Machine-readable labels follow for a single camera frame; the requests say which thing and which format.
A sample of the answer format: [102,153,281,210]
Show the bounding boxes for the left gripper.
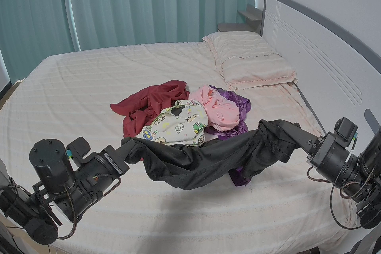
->
[69,146,130,219]

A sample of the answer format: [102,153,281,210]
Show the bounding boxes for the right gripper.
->
[307,132,369,199]

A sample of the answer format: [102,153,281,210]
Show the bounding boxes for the black garment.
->
[122,119,301,191]

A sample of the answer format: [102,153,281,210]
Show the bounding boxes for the bed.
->
[0,0,381,253]

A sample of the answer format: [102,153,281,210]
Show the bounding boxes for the dark red garment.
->
[110,80,191,138]

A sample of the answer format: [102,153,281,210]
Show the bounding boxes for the white printed pyjama top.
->
[142,99,209,147]

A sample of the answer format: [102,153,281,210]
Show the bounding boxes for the purple garment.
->
[205,86,253,188]

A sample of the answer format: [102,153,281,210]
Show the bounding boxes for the pink garment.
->
[188,85,241,132]

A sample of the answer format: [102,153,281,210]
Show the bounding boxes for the cream pillow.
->
[202,31,298,91]

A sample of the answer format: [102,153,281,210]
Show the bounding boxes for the grey bedside table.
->
[217,4,264,37]

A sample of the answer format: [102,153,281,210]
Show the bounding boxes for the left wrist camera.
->
[66,137,91,165]

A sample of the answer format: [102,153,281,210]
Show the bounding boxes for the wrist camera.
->
[66,137,91,165]
[333,117,358,141]

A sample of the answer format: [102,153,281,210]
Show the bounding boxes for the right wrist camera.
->
[333,117,358,141]

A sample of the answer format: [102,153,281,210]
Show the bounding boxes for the black cable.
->
[329,187,365,231]
[55,184,82,241]

